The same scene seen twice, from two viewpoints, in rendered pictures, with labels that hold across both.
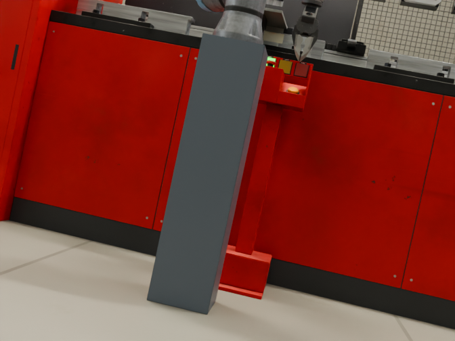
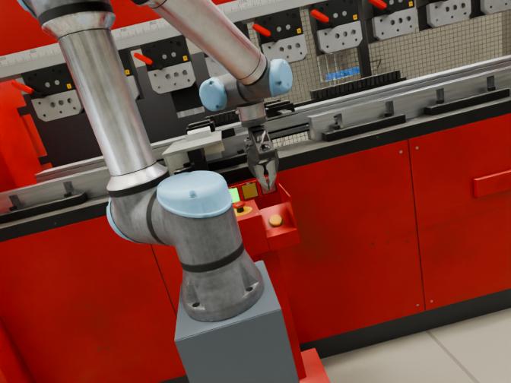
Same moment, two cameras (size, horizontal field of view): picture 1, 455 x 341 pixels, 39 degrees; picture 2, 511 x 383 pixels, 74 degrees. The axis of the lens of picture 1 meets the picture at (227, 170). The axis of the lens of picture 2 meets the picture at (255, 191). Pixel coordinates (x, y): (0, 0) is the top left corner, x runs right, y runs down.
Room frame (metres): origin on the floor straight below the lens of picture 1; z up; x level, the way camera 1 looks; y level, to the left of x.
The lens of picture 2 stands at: (1.33, 0.06, 1.12)
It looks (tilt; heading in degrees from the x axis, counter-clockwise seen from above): 17 degrees down; 349
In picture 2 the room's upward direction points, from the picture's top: 14 degrees counter-clockwise
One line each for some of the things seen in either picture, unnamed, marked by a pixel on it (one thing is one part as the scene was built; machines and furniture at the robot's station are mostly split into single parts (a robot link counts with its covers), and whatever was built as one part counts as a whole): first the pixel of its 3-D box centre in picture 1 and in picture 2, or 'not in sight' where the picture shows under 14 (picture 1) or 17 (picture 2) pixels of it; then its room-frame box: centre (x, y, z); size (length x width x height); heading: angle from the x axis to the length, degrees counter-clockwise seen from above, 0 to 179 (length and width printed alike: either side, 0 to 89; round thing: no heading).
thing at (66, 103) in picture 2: not in sight; (58, 93); (2.69, 0.39, 1.26); 0.15 x 0.09 x 0.17; 81
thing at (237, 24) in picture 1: (240, 28); (217, 271); (1.90, 0.05, 0.82); 0.15 x 0.15 x 0.10
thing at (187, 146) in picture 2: (261, 16); (195, 142); (2.48, -0.01, 1.00); 0.26 x 0.18 x 0.01; 171
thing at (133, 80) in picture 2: not in sight; (114, 79); (2.66, 0.19, 1.26); 0.15 x 0.09 x 0.17; 81
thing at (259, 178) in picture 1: (259, 178); (281, 311); (2.30, -0.12, 0.39); 0.06 x 0.06 x 0.54; 84
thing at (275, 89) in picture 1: (280, 80); (257, 215); (2.30, -0.12, 0.75); 0.20 x 0.16 x 0.18; 84
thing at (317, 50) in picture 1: (275, 44); (217, 152); (2.62, -0.08, 0.92); 0.39 x 0.06 x 0.10; 81
